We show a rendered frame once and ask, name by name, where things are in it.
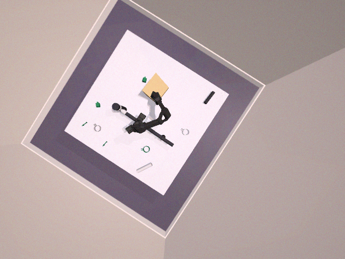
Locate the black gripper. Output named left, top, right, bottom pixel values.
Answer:
left=136, top=113, right=146, bottom=122

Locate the grey cup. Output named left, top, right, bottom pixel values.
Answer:
left=116, top=105, right=127, bottom=115

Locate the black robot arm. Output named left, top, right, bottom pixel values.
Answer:
left=125, top=91, right=171, bottom=134

